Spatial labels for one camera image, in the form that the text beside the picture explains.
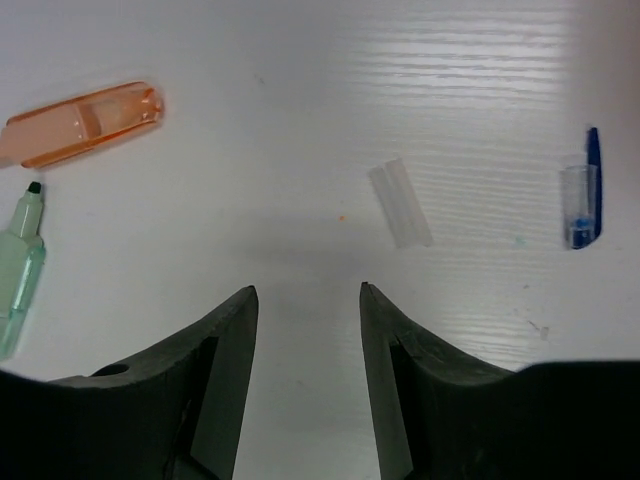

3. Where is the peach translucent marker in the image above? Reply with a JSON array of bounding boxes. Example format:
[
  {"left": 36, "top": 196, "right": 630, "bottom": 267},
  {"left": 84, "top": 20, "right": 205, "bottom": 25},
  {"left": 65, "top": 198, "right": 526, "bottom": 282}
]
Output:
[{"left": 1, "top": 81, "right": 165, "bottom": 169}]

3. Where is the small dark blue clip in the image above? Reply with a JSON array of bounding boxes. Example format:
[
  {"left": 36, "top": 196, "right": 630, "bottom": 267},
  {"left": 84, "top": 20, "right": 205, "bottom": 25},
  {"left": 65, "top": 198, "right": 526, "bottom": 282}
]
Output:
[{"left": 560, "top": 126, "right": 603, "bottom": 250}]

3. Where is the mint green highlighter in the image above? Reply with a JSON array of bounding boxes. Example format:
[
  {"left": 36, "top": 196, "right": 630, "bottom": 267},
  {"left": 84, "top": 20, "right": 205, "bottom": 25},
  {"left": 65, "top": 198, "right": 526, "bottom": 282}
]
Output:
[{"left": 1, "top": 182, "right": 46, "bottom": 360}]

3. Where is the clear plastic cap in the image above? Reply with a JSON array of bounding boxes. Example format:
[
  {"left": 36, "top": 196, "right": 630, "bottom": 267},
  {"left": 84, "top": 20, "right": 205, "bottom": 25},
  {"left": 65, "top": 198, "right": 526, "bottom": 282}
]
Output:
[{"left": 368, "top": 158, "right": 433, "bottom": 249}]

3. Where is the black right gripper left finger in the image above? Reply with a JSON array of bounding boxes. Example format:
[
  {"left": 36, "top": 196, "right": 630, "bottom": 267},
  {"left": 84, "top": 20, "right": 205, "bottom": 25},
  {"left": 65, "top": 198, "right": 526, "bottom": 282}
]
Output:
[{"left": 1, "top": 286, "right": 259, "bottom": 479}]

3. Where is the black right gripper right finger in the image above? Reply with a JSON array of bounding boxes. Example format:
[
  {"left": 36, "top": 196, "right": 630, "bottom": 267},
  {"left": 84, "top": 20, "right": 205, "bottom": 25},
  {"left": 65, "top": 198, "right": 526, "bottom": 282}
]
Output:
[{"left": 359, "top": 283, "right": 639, "bottom": 479}]

